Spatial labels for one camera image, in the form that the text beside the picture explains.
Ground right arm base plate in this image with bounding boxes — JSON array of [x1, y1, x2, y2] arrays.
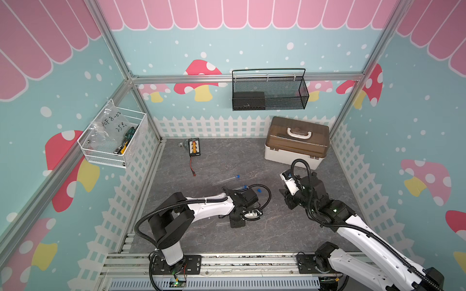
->
[[296, 252, 341, 275]]

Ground black board yellow connectors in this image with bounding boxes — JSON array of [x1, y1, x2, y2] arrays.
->
[[188, 138, 201, 157]]

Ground black box in basket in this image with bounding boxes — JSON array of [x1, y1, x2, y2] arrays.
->
[[232, 92, 266, 111]]

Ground clear plastic bag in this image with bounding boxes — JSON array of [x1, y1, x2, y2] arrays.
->
[[88, 101, 131, 146]]

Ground green tool in basket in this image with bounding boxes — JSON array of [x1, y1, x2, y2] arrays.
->
[[114, 127, 137, 155]]

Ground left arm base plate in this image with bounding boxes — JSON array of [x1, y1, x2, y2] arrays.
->
[[149, 255, 202, 275]]

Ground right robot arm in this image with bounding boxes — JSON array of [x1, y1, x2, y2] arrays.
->
[[280, 159, 444, 291]]

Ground black mesh wall basket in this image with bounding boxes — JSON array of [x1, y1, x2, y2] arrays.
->
[[231, 68, 309, 110]]

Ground white wire wall basket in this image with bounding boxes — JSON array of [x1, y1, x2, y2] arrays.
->
[[78, 101, 148, 169]]

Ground brown lid storage box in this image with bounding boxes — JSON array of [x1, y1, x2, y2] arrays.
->
[[265, 116, 330, 170]]

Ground clear test tube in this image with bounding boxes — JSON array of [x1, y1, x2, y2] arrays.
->
[[233, 186, 248, 191], [212, 175, 237, 186], [216, 218, 230, 226]]

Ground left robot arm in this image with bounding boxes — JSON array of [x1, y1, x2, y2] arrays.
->
[[133, 184, 272, 267]]

